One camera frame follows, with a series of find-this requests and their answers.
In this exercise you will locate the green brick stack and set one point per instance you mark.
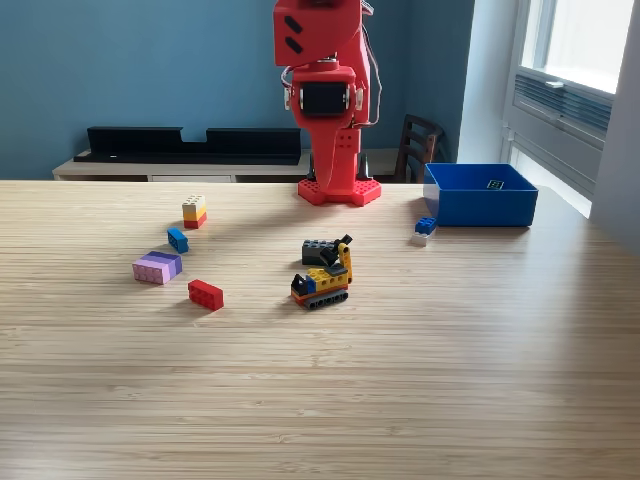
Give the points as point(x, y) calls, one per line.
point(495, 184)

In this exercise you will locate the blue plastic bin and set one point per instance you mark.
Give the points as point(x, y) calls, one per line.
point(485, 207)

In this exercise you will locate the black table clamp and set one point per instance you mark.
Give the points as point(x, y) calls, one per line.
point(364, 167)
point(310, 170)

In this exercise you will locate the dark wooden chair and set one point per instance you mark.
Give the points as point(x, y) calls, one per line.
point(415, 145)

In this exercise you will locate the dark grey brick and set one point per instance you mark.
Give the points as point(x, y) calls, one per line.
point(312, 252)

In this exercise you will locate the pale wooden sideboard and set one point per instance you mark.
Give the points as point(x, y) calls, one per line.
point(175, 171)

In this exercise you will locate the blue and white brick stack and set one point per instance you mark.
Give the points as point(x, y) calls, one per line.
point(425, 227)

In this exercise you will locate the beige yellow red brick stack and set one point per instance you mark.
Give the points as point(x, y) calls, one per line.
point(194, 212)

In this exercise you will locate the yellow toy digger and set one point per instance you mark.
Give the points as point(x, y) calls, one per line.
point(325, 282)

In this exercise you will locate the small blue brick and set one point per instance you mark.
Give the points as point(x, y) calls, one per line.
point(178, 241)

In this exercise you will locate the pink and purple brick stack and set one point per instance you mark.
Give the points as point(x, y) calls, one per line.
point(157, 267)

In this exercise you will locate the grey window vent grille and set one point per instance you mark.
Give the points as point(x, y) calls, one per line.
point(575, 107)

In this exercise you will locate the white window frame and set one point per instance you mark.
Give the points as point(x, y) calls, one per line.
point(575, 40)

